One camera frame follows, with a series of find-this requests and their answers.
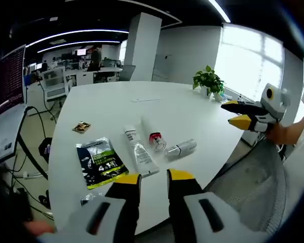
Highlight white power strip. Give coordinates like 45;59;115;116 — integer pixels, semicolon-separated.
20;171;49;179

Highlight white standing desk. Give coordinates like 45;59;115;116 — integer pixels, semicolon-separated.
0;103;50;180

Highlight grey mesh office chair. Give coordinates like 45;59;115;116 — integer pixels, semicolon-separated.
202;138;287;235

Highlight potted green plant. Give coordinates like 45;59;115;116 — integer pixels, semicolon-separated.
192;65;225;102

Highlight small dark-banded skincare bottle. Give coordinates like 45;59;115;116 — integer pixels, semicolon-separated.
164;138;198;160

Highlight person's left hand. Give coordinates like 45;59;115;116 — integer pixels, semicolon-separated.
24;220;55;235

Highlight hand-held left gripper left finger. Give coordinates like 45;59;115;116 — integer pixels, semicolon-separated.
36;173;142;243

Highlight red-collared clear-capped skincare bottle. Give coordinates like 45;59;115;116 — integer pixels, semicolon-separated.
140;116;166;152

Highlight black shoes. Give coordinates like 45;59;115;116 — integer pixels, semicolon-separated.
38;189;52;210

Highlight white skincare tube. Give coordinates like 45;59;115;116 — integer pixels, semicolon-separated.
123;124;160;178

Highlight dark red screen monitor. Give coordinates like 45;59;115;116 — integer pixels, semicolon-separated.
0;45;27;120

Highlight dark floor bag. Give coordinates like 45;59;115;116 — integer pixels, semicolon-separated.
37;137;53;164

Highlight small gold wrapper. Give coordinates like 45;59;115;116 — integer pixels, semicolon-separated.
72;121;92;133

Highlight person's right hand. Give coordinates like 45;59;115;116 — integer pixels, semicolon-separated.
265;121;296;145

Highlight white counter desk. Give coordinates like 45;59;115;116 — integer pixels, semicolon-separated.
65;66;124;86

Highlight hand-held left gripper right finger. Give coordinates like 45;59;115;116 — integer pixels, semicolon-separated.
166;168;269;243

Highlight black green foil packet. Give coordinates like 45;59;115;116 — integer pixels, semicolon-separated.
75;137;130;190

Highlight white shelf cart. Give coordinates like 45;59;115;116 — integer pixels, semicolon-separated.
41;66;69;102

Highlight curved ceiling light strip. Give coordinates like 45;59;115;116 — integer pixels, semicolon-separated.
36;40;121;54
25;29;130;49

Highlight clear plastic wrapper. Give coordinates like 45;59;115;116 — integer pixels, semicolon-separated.
80;192;104;207

